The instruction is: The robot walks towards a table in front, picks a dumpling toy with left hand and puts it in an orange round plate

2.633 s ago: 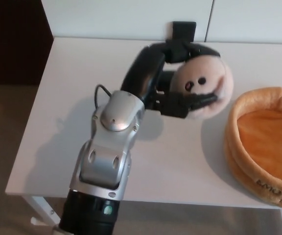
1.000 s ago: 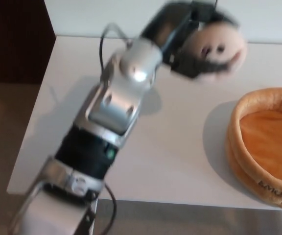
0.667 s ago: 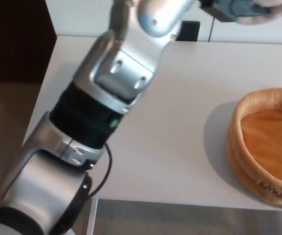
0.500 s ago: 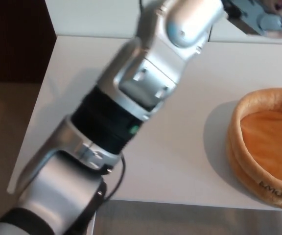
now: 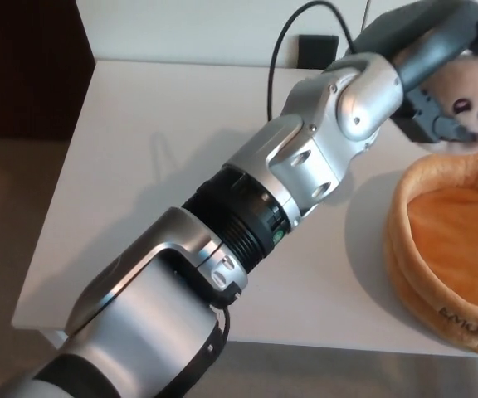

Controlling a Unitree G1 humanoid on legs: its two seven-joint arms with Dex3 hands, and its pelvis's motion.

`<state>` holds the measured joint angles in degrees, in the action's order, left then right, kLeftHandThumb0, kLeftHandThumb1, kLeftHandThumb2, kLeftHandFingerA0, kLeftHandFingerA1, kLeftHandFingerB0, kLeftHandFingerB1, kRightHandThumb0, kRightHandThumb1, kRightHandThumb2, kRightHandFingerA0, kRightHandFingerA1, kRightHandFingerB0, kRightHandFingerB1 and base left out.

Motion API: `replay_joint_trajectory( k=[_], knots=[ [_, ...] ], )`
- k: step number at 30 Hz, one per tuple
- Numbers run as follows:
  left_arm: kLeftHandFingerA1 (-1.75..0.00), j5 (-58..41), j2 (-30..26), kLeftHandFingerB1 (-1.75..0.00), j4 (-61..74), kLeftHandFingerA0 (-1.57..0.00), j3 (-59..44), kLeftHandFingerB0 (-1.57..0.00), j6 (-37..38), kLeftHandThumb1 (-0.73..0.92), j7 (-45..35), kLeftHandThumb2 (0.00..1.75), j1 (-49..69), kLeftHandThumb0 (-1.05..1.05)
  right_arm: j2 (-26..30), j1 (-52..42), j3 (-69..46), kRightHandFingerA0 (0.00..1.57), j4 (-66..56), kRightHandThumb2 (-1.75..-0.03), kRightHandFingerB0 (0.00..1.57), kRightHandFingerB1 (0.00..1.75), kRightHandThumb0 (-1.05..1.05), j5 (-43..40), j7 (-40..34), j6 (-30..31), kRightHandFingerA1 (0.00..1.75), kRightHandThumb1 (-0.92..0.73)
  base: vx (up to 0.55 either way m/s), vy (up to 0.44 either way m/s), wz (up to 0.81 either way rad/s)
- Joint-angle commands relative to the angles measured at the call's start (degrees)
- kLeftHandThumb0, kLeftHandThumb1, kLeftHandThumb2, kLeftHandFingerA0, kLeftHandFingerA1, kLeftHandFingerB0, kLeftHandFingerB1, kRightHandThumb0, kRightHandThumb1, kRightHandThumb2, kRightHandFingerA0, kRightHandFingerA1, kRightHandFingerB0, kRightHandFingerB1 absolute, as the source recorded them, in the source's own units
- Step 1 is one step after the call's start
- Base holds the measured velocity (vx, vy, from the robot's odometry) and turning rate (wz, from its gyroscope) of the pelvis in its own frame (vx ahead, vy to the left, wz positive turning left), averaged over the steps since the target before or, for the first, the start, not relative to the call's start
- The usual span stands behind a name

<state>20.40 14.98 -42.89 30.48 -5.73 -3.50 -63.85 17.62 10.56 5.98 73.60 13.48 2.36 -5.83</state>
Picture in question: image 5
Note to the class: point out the orange round plush plate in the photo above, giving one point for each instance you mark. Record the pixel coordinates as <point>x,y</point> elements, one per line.
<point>450,240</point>

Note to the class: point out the cream plush dumpling toy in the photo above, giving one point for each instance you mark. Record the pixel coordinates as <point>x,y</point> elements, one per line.
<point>471,83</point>

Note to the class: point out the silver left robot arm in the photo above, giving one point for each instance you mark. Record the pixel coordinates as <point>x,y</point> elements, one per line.
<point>305,166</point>

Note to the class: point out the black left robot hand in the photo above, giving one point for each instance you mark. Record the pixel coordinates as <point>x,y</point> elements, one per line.
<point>421,33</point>

